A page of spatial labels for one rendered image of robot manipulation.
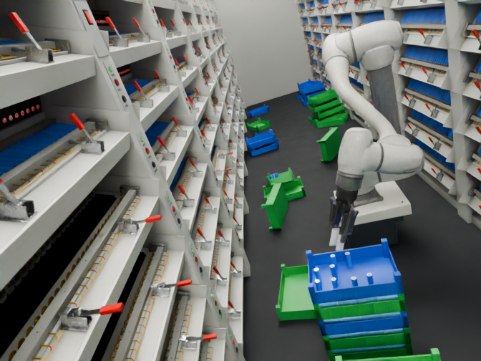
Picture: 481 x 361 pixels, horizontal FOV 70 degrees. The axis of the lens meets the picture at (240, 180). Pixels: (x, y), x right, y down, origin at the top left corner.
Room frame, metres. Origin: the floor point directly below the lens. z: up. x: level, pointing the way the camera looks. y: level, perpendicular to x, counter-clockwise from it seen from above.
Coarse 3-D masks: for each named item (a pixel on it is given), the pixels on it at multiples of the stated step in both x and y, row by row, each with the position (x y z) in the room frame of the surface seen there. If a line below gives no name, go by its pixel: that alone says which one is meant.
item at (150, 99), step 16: (128, 64) 1.55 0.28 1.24; (128, 80) 1.48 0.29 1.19; (144, 80) 1.53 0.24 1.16; (160, 80) 1.42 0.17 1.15; (176, 80) 1.57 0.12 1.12; (144, 96) 1.15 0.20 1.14; (160, 96) 1.33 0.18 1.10; (176, 96) 1.54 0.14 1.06; (144, 112) 1.08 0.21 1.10; (160, 112) 1.24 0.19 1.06; (144, 128) 1.02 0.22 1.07
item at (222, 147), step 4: (216, 144) 2.27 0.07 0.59; (220, 144) 2.27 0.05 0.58; (224, 144) 2.27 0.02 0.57; (220, 148) 2.27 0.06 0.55; (224, 148) 2.27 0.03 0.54; (220, 152) 2.22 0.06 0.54; (224, 152) 2.23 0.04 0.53; (220, 160) 2.07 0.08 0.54; (224, 160) 2.07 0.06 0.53; (220, 164) 2.01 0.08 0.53; (224, 164) 2.01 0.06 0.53; (216, 168) 1.94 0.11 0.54; (220, 168) 1.94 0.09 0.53; (224, 168) 1.97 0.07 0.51; (220, 176) 1.82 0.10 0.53; (220, 180) 1.67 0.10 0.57; (220, 184) 1.67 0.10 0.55
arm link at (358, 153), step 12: (348, 132) 1.09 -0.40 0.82; (360, 132) 1.06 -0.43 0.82; (348, 144) 1.06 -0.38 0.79; (360, 144) 1.04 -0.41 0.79; (372, 144) 1.05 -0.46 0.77; (348, 156) 1.05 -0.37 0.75; (360, 156) 1.03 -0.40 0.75; (372, 156) 1.03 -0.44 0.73; (348, 168) 1.04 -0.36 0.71; (360, 168) 1.03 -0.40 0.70; (372, 168) 1.04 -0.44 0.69
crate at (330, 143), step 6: (330, 132) 2.81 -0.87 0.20; (336, 132) 2.83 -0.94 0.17; (324, 138) 2.71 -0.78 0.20; (330, 138) 2.72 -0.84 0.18; (336, 138) 2.81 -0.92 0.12; (324, 144) 2.66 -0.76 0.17; (330, 144) 2.71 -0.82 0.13; (336, 144) 2.79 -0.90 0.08; (324, 150) 2.67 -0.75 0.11; (330, 150) 2.69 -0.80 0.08; (336, 150) 2.77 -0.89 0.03; (324, 156) 2.68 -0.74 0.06; (330, 156) 2.68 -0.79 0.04; (324, 162) 2.68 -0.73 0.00
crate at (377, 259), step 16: (384, 240) 1.01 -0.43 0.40; (320, 256) 1.09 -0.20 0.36; (336, 256) 1.07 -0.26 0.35; (352, 256) 1.06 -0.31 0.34; (368, 256) 1.04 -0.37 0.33; (384, 256) 1.01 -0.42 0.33; (320, 272) 1.05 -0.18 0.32; (336, 272) 1.02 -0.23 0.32; (352, 272) 1.00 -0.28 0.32; (368, 272) 0.97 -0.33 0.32; (384, 272) 0.94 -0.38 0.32; (352, 288) 0.88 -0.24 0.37; (368, 288) 0.86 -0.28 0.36; (384, 288) 0.85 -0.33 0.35; (400, 288) 0.83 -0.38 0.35
